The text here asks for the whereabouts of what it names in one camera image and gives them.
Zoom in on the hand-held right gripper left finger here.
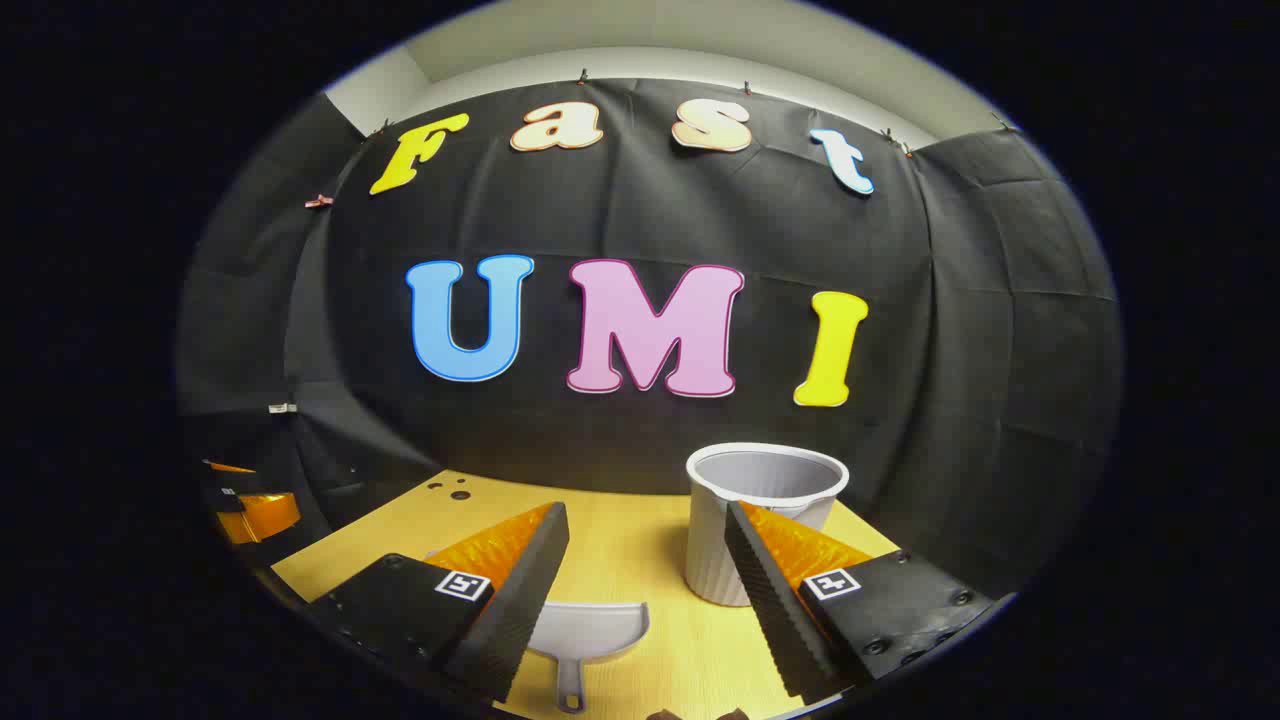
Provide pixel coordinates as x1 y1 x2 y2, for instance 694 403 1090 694
305 500 571 704

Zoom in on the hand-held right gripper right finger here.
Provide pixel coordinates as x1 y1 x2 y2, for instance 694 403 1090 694
723 500 1001 706

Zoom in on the grey dustpan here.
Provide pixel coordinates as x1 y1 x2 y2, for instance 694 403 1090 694
525 600 651 714

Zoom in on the white ribbed garbage bin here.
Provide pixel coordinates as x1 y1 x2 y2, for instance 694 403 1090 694
685 442 851 608

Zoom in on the wooden desktop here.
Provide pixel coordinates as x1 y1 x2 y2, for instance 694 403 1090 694
270 470 901 720

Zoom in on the black backdrop cloth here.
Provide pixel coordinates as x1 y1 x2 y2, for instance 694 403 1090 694
175 78 1121 601

